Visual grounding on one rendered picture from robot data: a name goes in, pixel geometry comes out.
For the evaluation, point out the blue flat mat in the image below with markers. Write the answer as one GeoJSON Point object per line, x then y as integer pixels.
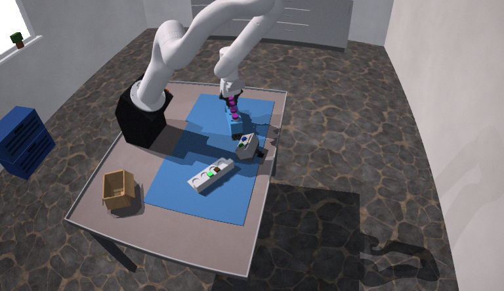
{"type": "Point", "coordinates": [206, 139]}

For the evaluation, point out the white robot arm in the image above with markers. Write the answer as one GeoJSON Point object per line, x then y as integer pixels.
{"type": "Point", "coordinates": [178, 47]}

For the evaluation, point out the open brown cardboard box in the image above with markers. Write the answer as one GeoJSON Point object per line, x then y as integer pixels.
{"type": "Point", "coordinates": [114, 185]}

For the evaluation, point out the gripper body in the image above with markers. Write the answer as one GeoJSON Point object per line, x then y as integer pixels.
{"type": "Point", "coordinates": [225, 92]}

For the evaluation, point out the grey control panel with blue and green buttons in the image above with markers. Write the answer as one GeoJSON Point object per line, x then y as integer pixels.
{"type": "Point", "coordinates": [248, 148]}

